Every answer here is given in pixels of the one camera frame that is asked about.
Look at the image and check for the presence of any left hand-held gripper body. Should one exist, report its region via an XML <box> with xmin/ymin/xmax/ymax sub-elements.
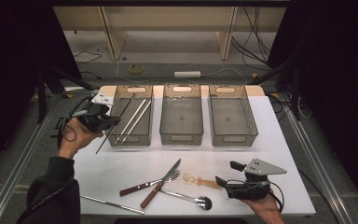
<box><xmin>71</xmin><ymin>91</ymin><xmax>115</xmax><ymax>132</ymax></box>

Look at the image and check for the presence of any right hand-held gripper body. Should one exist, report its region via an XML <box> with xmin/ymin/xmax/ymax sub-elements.
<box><xmin>225</xmin><ymin>158</ymin><xmax>288</xmax><ymax>202</ymax></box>

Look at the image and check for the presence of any amber clear plastic spoon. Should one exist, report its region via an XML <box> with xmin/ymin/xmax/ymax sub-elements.
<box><xmin>182</xmin><ymin>173</ymin><xmax>224</xmax><ymax>191</ymax></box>

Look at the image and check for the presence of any white chopstick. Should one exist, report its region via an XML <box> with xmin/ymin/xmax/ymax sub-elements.
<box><xmin>121</xmin><ymin>99</ymin><xmax>153</xmax><ymax>145</ymax></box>
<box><xmin>115</xmin><ymin>98</ymin><xmax>147</xmax><ymax>145</ymax></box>

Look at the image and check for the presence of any black chopstick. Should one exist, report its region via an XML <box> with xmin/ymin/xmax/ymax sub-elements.
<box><xmin>94</xmin><ymin>92</ymin><xmax>137</xmax><ymax>156</ymax></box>

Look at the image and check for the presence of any smoky clear plastic bin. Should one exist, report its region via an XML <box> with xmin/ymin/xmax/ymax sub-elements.
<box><xmin>104</xmin><ymin>84</ymin><xmax>154</xmax><ymax>147</ymax></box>
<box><xmin>158</xmin><ymin>83</ymin><xmax>205</xmax><ymax>147</ymax></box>
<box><xmin>208</xmin><ymin>84</ymin><xmax>259</xmax><ymax>147</ymax></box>

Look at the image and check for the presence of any silver metal spoon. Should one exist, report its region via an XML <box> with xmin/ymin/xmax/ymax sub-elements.
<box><xmin>158</xmin><ymin>188</ymin><xmax>213</xmax><ymax>211</ymax></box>

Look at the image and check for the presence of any knife with wooden handle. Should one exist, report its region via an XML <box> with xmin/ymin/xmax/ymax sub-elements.
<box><xmin>139</xmin><ymin>158</ymin><xmax>183</xmax><ymax>209</ymax></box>

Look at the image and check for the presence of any fork with wooden handle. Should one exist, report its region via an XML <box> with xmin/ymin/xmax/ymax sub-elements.
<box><xmin>118</xmin><ymin>169</ymin><xmax>182</xmax><ymax>197</ymax></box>

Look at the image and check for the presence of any silver metal chopstick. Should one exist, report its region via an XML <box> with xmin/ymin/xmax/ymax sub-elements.
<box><xmin>79</xmin><ymin>194</ymin><xmax>146</xmax><ymax>216</ymax></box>

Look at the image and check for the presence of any person's left hand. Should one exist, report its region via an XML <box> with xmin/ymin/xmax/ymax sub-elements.
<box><xmin>57</xmin><ymin>117</ymin><xmax>104</xmax><ymax>160</ymax></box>

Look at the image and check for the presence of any person's right hand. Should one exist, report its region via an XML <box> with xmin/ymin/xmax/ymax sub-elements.
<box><xmin>241</xmin><ymin>189</ymin><xmax>284</xmax><ymax>224</ymax></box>

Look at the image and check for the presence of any white table cover sheet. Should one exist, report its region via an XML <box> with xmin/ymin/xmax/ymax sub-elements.
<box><xmin>73</xmin><ymin>95</ymin><xmax>317</xmax><ymax>218</ymax></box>

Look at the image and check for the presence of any yellow tape roll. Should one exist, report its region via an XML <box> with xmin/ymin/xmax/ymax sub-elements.
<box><xmin>128</xmin><ymin>63</ymin><xmax>145</xmax><ymax>76</ymax></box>

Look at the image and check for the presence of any black metal stand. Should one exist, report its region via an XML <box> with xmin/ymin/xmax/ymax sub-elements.
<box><xmin>34</xmin><ymin>63</ymin><xmax>95</xmax><ymax>124</ymax></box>
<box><xmin>247</xmin><ymin>58</ymin><xmax>303</xmax><ymax>121</ymax></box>

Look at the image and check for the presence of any white power strip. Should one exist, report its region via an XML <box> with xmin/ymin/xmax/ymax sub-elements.
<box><xmin>173</xmin><ymin>70</ymin><xmax>202</xmax><ymax>79</ymax></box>

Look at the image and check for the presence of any dark curtain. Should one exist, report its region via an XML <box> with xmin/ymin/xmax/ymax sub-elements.
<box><xmin>0</xmin><ymin>0</ymin><xmax>82</xmax><ymax>183</ymax></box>
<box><xmin>266</xmin><ymin>0</ymin><xmax>358</xmax><ymax>216</ymax></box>

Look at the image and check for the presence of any beige wooden shelf unit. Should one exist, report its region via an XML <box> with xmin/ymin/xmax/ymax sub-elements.
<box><xmin>52</xmin><ymin>5</ymin><xmax>289</xmax><ymax>62</ymax></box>

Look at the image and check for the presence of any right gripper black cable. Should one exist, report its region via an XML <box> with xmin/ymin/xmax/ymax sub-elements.
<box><xmin>225</xmin><ymin>177</ymin><xmax>286</xmax><ymax>215</ymax></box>

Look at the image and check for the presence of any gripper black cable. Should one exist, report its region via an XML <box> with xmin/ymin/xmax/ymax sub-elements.
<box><xmin>27</xmin><ymin>96</ymin><xmax>91</xmax><ymax>217</ymax></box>
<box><xmin>225</xmin><ymin>177</ymin><xmax>286</xmax><ymax>215</ymax></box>

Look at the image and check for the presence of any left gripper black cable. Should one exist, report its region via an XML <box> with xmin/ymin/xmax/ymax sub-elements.
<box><xmin>27</xmin><ymin>96</ymin><xmax>91</xmax><ymax>217</ymax></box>

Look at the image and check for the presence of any thin black floor cable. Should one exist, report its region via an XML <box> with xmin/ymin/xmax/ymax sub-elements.
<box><xmin>73</xmin><ymin>49</ymin><xmax>103</xmax><ymax>64</ymax></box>

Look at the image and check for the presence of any aluminium floor rail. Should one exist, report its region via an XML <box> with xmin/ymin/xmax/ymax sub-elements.
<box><xmin>0</xmin><ymin>92</ymin><xmax>63</xmax><ymax>224</ymax></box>
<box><xmin>282</xmin><ymin>106</ymin><xmax>356</xmax><ymax>224</ymax></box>

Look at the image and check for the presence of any white power cable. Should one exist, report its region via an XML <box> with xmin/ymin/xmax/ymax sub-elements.
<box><xmin>115</xmin><ymin>57</ymin><xmax>250</xmax><ymax>86</ymax></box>

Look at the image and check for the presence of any bundle of black cables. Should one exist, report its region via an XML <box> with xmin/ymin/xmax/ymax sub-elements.
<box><xmin>230</xmin><ymin>6</ymin><xmax>273</xmax><ymax>68</ymax></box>

